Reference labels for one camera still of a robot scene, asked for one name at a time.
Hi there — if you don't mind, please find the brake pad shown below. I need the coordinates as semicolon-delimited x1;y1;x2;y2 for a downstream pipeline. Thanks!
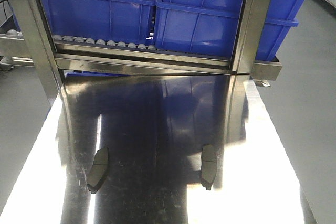
86;147;109;194
201;144;217;190

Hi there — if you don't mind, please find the left blue plastic bin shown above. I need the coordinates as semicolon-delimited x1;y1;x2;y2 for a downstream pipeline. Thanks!
41;0;155;45

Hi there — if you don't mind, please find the right blue plastic bin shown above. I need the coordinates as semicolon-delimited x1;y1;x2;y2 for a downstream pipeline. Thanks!
154;0;304;61

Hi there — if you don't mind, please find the stainless steel rack frame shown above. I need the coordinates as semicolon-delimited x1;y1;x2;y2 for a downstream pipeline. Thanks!
1;0;281;100

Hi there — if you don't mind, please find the roller conveyor track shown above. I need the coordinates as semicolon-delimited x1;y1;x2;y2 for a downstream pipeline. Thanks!
1;29;157;50

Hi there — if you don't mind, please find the blue plastic bin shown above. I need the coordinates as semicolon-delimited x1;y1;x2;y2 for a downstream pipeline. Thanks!
154;0;304;61
41;0;155;45

